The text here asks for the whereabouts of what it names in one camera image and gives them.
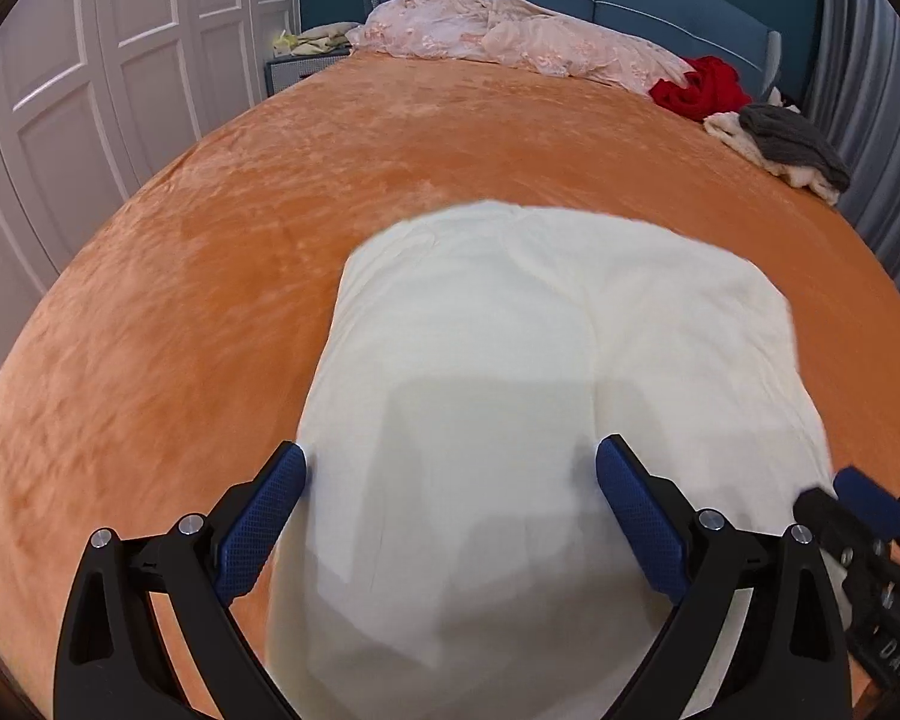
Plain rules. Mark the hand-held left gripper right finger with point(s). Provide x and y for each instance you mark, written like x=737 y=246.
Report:
x=645 y=517

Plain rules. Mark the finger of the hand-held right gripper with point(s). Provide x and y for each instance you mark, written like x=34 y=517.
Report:
x=870 y=499

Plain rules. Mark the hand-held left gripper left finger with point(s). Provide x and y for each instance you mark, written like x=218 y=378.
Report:
x=262 y=517

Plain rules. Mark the white quilted jacket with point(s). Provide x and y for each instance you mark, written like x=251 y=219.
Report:
x=532 y=315

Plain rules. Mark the orange plush blanket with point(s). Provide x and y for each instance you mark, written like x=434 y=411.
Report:
x=232 y=240

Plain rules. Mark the grey knit garment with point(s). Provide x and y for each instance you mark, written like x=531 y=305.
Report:
x=787 y=139

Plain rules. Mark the cream fleece garment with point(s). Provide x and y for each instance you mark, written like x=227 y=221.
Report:
x=735 y=131

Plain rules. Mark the grey curtain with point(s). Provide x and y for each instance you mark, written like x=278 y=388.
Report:
x=870 y=90

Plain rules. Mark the red garment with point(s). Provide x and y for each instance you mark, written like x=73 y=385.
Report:
x=709 y=90

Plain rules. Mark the blue-grey nightstand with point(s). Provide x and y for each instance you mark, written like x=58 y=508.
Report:
x=292 y=71

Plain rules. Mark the white panelled wardrobe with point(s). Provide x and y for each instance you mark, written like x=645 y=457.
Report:
x=82 y=90

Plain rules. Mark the pale yellow-green cloth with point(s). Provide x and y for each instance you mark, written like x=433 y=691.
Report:
x=315 y=41

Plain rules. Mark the pink floral quilt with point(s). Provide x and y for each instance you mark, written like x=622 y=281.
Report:
x=532 y=37

